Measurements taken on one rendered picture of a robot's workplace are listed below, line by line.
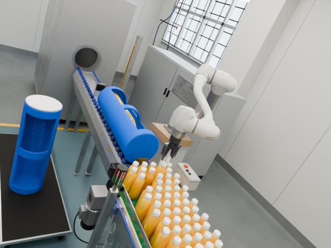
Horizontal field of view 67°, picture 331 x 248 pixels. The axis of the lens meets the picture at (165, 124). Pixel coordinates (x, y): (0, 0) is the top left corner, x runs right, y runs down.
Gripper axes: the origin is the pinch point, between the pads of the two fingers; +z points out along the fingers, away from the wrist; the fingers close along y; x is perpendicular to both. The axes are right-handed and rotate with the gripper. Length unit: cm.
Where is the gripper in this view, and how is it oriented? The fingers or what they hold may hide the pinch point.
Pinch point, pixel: (165, 160)
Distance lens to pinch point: 175.3
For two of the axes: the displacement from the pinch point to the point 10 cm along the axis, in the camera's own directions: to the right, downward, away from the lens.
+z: -3.7, 8.5, 3.7
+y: -8.2, -1.2, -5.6
